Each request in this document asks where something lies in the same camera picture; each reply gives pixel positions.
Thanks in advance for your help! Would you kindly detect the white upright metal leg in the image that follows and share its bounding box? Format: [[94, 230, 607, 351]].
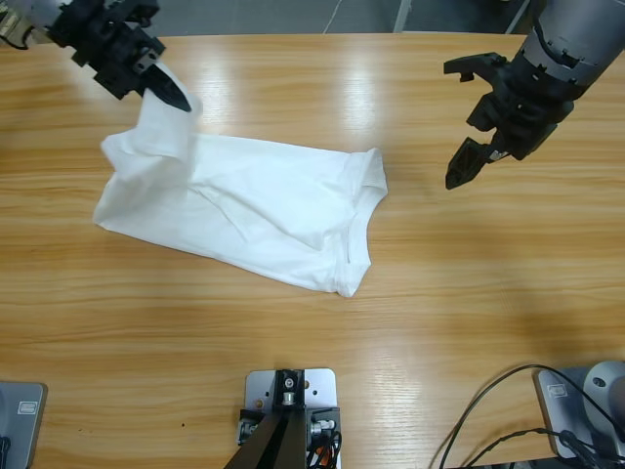
[[394, 0, 417, 29]]

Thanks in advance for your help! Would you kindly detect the white mounting plate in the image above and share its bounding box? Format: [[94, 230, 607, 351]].
[[243, 368, 342, 469]]

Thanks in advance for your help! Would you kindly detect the dark camera post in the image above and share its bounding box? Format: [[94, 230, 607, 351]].
[[228, 369, 313, 469]]

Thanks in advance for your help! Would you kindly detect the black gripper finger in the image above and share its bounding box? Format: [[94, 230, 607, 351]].
[[149, 66, 193, 112], [145, 72, 192, 114], [443, 137, 495, 192]]

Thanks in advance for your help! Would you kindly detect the white T-shirt black logo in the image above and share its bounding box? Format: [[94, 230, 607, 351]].
[[92, 90, 390, 300]]

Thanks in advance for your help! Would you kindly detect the thin brown twisted cable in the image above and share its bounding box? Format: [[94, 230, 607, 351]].
[[480, 428, 563, 469]]

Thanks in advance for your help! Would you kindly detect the wooden pallet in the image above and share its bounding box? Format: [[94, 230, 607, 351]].
[[0, 0, 30, 49]]

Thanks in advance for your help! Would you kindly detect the grey base with cables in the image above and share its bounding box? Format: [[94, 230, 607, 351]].
[[429, 362, 625, 469]]

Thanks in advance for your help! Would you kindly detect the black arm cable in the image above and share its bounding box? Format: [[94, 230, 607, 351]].
[[5, 26, 39, 51]]

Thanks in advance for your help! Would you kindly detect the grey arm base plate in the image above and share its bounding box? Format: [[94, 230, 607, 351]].
[[532, 361, 625, 460], [0, 380, 49, 469]]

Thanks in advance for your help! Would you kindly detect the orange and black wire bundle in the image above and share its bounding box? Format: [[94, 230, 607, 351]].
[[306, 432, 344, 469]]

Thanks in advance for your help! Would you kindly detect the thin white floor cable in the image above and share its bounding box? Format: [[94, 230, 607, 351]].
[[325, 0, 345, 33]]

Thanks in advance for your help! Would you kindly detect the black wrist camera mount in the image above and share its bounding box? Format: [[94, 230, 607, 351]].
[[104, 0, 163, 26], [442, 52, 510, 85]]

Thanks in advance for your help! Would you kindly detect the black corner bracket silver knob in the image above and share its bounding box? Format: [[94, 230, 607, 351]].
[[236, 408, 269, 447], [305, 405, 342, 444]]

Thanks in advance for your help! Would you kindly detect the white slanted metal leg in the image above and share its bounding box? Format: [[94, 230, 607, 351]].
[[504, 0, 533, 35]]

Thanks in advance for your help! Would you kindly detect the black plug cable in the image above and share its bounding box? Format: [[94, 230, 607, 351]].
[[558, 428, 625, 469]]

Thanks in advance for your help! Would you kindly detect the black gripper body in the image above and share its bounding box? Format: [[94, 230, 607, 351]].
[[466, 48, 576, 162], [48, 0, 167, 102]]

